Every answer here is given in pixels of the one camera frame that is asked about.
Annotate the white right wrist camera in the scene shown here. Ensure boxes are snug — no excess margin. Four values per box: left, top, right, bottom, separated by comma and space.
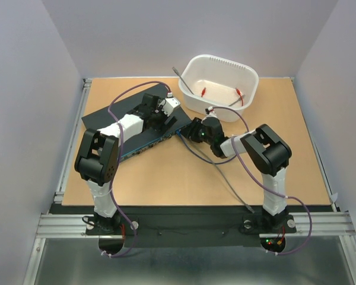
204, 106, 218, 119

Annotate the red ethernet cable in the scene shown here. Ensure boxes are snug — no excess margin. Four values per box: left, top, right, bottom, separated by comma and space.
200, 86, 246, 107

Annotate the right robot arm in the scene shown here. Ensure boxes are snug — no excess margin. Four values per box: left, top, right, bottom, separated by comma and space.
182, 117, 292, 232

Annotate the aluminium frame rail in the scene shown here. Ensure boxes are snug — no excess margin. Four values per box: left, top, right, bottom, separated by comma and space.
36, 212, 356, 239

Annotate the blue ethernet cable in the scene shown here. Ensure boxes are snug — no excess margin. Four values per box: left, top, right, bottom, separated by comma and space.
176, 130, 241, 165

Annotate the white plastic tub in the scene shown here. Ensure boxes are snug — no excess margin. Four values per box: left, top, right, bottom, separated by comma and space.
179, 55, 259, 122

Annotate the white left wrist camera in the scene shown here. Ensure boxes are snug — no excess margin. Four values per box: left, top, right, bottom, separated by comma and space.
162, 97, 180, 116

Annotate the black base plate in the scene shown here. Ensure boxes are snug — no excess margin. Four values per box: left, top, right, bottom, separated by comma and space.
50, 205, 334, 252

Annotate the dark blue network switch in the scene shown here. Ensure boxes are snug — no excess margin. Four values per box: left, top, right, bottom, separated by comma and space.
81, 83, 196, 163

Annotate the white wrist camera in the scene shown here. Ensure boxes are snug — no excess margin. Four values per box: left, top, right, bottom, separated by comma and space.
162, 97, 180, 116
204, 106, 218, 119

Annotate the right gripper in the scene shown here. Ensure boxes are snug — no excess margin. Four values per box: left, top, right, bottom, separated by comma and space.
180, 116, 214, 145

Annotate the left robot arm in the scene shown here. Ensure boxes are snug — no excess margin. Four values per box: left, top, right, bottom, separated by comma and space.
74, 93, 180, 234

